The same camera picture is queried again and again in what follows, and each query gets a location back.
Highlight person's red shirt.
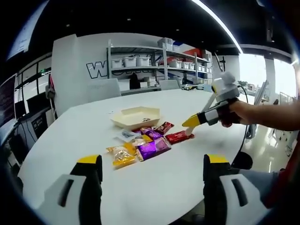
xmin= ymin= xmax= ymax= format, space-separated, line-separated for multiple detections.
xmin=264 ymin=140 xmax=300 ymax=209

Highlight beige hexagonal paper container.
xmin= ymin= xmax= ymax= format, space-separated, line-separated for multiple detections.
xmin=110 ymin=106 xmax=164 ymax=129

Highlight black counter cabinet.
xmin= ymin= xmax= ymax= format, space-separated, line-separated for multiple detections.
xmin=16 ymin=107 xmax=57 ymax=147

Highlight black bag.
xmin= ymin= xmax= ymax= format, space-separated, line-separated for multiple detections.
xmin=129 ymin=72 xmax=141 ymax=90

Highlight red hanging jacket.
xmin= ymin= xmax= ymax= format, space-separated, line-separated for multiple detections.
xmin=45 ymin=74 xmax=57 ymax=99

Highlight black monitor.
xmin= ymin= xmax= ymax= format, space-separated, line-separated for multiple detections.
xmin=25 ymin=93 xmax=50 ymax=111
xmin=14 ymin=100 xmax=27 ymax=118

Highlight large purple food packet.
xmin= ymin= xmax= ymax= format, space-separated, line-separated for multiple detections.
xmin=136 ymin=137 xmax=172 ymax=162

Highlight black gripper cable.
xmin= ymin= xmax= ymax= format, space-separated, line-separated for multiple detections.
xmin=231 ymin=85 xmax=249 ymax=168

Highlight grey chair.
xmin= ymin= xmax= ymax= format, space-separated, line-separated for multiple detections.
xmin=158 ymin=79 xmax=181 ymax=91

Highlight white food tongs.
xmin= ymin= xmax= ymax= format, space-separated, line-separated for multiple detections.
xmin=184 ymin=92 xmax=218 ymax=137

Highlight hanging projector screen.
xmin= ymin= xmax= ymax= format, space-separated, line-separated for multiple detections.
xmin=6 ymin=0 xmax=49 ymax=62

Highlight row of white storage bins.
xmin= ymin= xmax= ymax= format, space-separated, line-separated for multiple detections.
xmin=111 ymin=37 xmax=213 ymax=73

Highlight bright red food packet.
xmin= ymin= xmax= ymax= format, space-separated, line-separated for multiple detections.
xmin=165 ymin=130 xmax=196 ymax=145

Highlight yellow food packet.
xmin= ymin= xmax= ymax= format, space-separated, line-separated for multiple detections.
xmin=127 ymin=135 xmax=153 ymax=155
xmin=106 ymin=144 xmax=137 ymax=170

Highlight ceiling light strip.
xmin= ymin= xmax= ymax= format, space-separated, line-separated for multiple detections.
xmin=191 ymin=0 xmax=242 ymax=55

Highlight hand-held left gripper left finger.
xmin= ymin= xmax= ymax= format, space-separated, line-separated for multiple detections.
xmin=38 ymin=154 xmax=103 ymax=225

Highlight clear food packet dark contents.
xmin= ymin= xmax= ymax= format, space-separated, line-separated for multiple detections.
xmin=114 ymin=129 xmax=140 ymax=143

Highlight black pole stand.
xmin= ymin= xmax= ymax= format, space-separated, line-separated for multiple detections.
xmin=213 ymin=52 xmax=227 ymax=74

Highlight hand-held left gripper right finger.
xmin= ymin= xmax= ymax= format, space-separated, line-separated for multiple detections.
xmin=202 ymin=153 xmax=268 ymax=225

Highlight dark red food packet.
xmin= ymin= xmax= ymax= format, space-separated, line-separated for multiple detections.
xmin=153 ymin=121 xmax=176 ymax=135

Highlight person's right hand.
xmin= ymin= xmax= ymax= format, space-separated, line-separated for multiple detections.
xmin=219 ymin=99 xmax=247 ymax=129

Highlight white lettered partition panel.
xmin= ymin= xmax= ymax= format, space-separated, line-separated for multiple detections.
xmin=51 ymin=34 xmax=111 ymax=115

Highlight white yellow device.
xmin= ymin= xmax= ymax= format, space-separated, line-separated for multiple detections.
xmin=181 ymin=83 xmax=205 ymax=91

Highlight small purple food packet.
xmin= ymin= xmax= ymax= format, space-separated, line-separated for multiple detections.
xmin=140 ymin=127 xmax=164 ymax=142

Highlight grey metal shelving unit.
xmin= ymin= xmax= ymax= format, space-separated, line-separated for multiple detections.
xmin=106 ymin=38 xmax=214 ymax=91

